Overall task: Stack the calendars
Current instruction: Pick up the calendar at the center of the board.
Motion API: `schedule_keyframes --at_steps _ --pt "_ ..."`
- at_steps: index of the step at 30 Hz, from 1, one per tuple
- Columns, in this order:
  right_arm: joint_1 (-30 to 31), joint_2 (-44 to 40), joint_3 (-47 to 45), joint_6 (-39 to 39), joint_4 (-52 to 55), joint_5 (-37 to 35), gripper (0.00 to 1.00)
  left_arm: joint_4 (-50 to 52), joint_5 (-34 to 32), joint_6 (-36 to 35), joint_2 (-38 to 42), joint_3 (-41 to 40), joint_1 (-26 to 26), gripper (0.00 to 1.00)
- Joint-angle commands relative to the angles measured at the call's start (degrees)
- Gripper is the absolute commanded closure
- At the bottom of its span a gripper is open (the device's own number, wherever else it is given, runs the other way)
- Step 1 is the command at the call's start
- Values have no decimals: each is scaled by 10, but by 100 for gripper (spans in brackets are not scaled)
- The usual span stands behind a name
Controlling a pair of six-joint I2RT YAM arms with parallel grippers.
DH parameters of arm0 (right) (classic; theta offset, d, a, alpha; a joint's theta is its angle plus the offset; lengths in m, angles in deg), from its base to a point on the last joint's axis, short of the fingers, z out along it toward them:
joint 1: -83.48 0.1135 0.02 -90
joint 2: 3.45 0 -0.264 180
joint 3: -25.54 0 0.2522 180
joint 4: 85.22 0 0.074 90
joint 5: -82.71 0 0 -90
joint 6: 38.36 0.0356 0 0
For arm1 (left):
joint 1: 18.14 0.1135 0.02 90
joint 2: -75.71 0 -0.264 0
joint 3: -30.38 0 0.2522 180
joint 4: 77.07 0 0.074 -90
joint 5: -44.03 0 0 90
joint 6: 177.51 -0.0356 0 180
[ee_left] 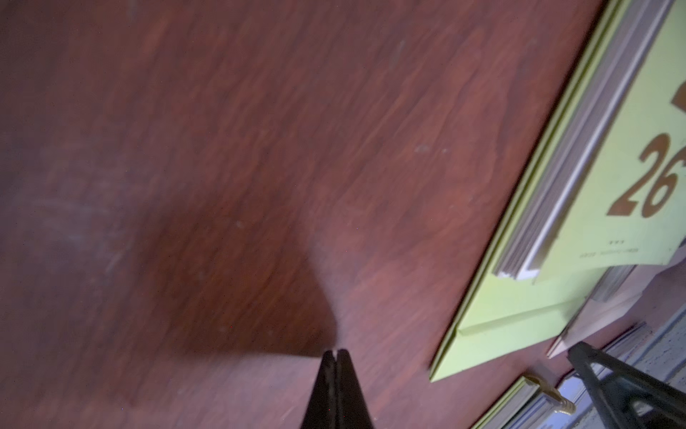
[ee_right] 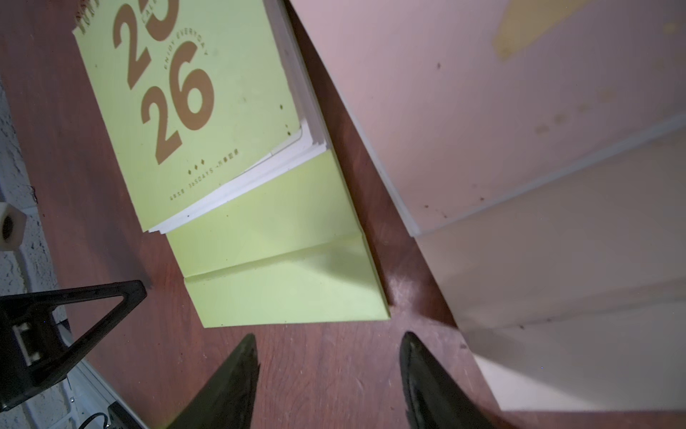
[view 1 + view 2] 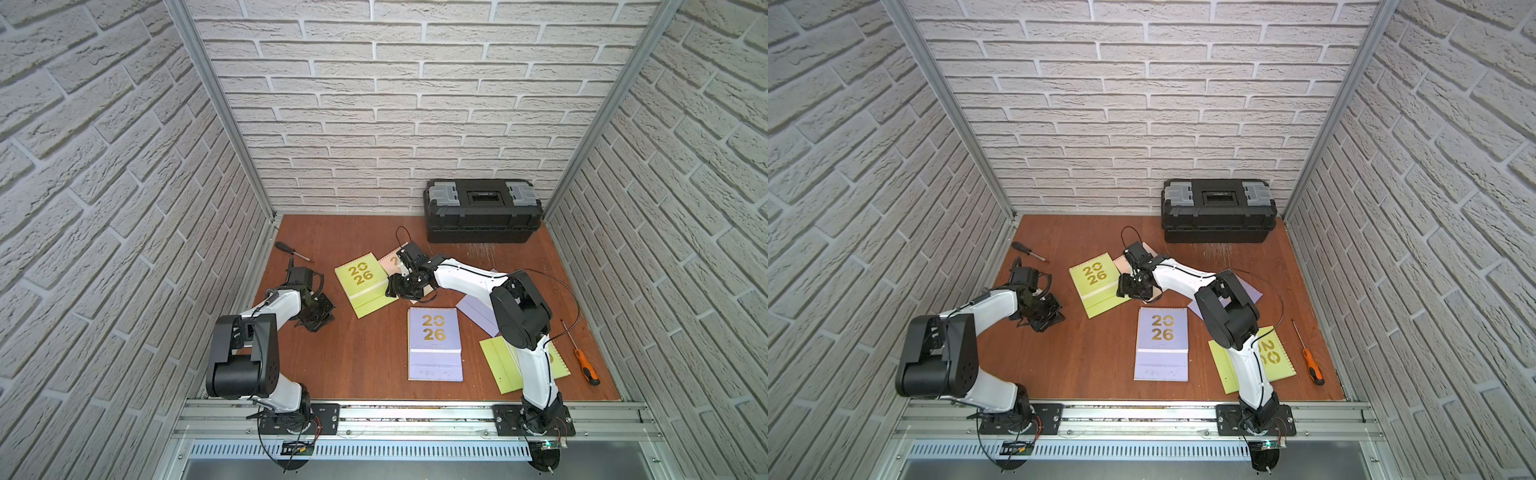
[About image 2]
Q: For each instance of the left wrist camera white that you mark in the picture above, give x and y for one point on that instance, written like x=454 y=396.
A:
x=13 y=224

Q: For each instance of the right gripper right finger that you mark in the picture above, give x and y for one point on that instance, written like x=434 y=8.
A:
x=433 y=398

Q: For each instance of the green calendar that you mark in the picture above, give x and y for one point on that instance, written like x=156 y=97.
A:
x=224 y=151

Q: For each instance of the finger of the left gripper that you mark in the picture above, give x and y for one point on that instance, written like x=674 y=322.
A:
x=34 y=356

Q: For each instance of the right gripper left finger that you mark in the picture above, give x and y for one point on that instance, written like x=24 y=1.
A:
x=228 y=398

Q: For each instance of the pink calendar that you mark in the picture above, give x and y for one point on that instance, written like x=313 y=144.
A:
x=536 y=152

